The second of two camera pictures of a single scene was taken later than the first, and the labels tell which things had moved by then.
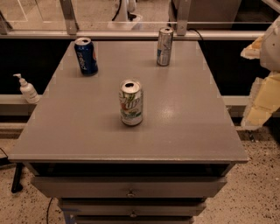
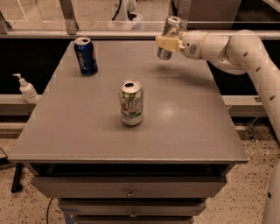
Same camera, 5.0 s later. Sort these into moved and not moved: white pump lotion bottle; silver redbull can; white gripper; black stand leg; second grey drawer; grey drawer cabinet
Moved: silver redbull can; white gripper
Not moved: white pump lotion bottle; second grey drawer; black stand leg; grey drawer cabinet
